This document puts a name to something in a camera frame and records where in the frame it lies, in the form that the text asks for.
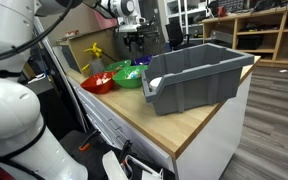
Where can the black office chair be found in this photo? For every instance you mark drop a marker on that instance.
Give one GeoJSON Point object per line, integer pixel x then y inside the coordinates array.
{"type": "Point", "coordinates": [174, 35]}

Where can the wooden shelf unit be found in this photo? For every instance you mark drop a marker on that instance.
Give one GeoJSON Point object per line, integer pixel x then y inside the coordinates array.
{"type": "Point", "coordinates": [277, 33]}

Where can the pink sheet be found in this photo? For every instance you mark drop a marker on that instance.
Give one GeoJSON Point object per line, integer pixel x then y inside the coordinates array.
{"type": "Point", "coordinates": [105, 20]}

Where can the red item on shelf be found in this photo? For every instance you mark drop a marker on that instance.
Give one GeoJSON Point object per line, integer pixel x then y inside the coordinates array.
{"type": "Point", "coordinates": [222, 11]}

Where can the dark mesh bin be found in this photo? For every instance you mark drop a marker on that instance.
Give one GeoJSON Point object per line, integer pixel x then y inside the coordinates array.
{"type": "Point", "coordinates": [152, 43]}

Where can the navy blue bowl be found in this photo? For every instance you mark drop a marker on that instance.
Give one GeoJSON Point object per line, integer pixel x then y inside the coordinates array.
{"type": "Point", "coordinates": [142, 60]}

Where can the yellow toy figure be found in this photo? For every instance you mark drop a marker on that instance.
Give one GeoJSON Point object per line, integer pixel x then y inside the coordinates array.
{"type": "Point", "coordinates": [96, 50]}

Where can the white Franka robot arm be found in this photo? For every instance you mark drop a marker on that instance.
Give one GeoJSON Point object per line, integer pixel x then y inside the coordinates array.
{"type": "Point", "coordinates": [10, 116]}

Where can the green bowl with small items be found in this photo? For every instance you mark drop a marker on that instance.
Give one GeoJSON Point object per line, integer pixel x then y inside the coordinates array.
{"type": "Point", "coordinates": [125, 81]}

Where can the white shelf unit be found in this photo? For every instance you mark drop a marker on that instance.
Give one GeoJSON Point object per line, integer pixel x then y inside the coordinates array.
{"type": "Point", "coordinates": [184, 13]}

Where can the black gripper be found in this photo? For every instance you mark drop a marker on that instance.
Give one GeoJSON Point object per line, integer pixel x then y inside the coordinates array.
{"type": "Point", "coordinates": [134, 29]}

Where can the red plastic bowl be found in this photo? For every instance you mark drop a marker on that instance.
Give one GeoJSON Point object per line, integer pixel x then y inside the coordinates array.
{"type": "Point", "coordinates": [97, 86]}

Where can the black box in shelf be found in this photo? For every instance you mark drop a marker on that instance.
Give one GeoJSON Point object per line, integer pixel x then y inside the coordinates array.
{"type": "Point", "coordinates": [250, 42]}

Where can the gray plastic storage bin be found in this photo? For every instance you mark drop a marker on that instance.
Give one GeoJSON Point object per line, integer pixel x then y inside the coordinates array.
{"type": "Point", "coordinates": [197, 88]}

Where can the small gray cup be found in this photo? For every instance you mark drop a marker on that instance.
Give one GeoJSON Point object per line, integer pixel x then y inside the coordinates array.
{"type": "Point", "coordinates": [97, 66]}

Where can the white cabinet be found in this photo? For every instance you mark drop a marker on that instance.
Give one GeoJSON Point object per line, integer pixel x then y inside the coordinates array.
{"type": "Point", "coordinates": [214, 146]}

